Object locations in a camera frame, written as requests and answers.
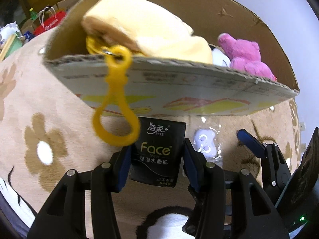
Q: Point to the pink plush bear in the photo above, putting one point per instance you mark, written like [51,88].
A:
[244,56]

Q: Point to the purple toy in plastic bag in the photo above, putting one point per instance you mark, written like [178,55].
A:
[206,139]

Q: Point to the yellow plush toy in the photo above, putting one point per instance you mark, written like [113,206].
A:
[119,29]

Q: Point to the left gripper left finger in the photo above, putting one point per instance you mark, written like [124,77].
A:
[63,213]

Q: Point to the open brown cardboard box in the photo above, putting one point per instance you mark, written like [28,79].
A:
[29,26]

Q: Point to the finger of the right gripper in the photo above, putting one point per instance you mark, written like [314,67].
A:
[275,171]

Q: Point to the green yellow plush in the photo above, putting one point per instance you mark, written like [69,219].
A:
[12,44]

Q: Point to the white and navy plush doll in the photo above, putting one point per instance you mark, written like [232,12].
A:
[218,57]

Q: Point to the red paper shopping bag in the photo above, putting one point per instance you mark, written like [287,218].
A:
[48,19]

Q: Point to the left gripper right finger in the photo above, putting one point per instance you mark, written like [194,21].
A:
[228,204]

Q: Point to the green bottle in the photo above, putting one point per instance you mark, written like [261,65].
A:
[33,14]

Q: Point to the black Face tissue pack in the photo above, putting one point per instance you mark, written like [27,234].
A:
[156,155]

